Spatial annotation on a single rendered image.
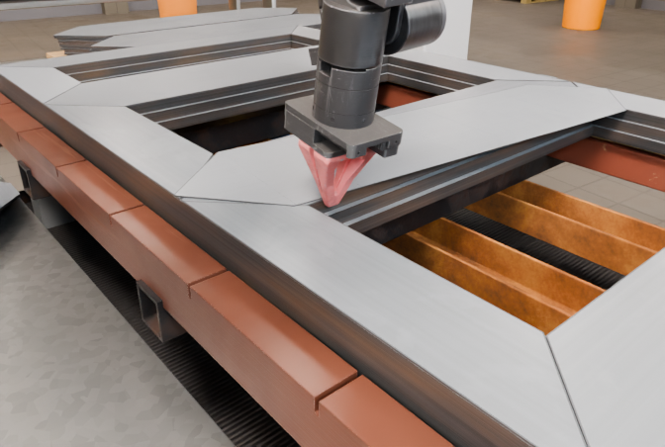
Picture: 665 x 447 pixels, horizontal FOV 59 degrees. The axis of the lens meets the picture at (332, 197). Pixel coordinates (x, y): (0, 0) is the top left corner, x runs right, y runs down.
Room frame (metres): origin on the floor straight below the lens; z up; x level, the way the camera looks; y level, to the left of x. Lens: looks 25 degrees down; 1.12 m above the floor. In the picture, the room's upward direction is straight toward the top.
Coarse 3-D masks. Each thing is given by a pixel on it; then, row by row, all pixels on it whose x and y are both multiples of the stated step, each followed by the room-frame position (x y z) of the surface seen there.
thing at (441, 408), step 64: (128, 64) 1.22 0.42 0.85; (192, 64) 1.29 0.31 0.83; (384, 64) 1.22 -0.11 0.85; (64, 128) 0.81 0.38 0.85; (576, 128) 0.85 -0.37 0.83; (640, 128) 0.82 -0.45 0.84; (384, 192) 0.59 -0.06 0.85; (448, 192) 0.65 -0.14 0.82; (256, 256) 0.44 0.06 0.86; (320, 320) 0.37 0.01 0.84; (384, 384) 0.32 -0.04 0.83
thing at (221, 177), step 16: (224, 160) 0.64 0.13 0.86; (192, 176) 0.60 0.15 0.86; (208, 176) 0.60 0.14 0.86; (224, 176) 0.60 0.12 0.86; (240, 176) 0.60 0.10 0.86; (208, 192) 0.55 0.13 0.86; (224, 192) 0.55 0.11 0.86; (240, 192) 0.55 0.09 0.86; (256, 192) 0.55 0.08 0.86; (272, 192) 0.55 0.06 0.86
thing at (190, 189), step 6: (192, 180) 0.59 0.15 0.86; (186, 186) 0.57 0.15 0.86; (192, 186) 0.57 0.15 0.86; (198, 186) 0.57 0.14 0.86; (180, 192) 0.55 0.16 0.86; (186, 192) 0.55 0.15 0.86; (192, 192) 0.55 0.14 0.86; (198, 192) 0.55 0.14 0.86; (204, 192) 0.55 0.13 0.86; (198, 198) 0.54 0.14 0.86; (204, 198) 0.54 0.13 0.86; (210, 198) 0.54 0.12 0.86
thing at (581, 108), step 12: (516, 96) 0.92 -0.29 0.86; (528, 96) 0.92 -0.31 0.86; (540, 96) 0.92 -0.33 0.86; (552, 96) 0.92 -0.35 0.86; (564, 96) 0.92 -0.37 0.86; (552, 108) 0.86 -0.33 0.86; (564, 108) 0.86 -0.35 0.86; (576, 108) 0.85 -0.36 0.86; (588, 108) 0.85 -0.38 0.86; (600, 108) 0.85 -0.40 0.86; (612, 108) 0.85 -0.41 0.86
